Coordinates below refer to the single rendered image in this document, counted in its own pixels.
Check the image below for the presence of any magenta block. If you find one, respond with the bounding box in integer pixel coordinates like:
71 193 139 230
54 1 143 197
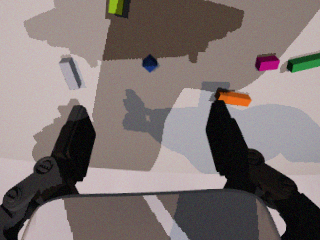
255 56 280 71

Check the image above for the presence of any dark green rod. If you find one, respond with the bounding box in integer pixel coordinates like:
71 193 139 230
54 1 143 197
287 53 320 73

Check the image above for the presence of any small dark blue cube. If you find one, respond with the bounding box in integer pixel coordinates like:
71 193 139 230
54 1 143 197
142 54 158 72

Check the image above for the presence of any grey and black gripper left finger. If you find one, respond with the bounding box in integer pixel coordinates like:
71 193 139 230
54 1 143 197
0 105 96 240

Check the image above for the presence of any lime green rod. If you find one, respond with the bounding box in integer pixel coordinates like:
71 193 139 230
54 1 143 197
109 0 125 15

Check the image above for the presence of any orange block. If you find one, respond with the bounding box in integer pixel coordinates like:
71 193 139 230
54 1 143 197
215 90 252 107

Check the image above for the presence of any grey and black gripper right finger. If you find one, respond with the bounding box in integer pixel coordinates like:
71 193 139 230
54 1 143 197
206 100 320 240

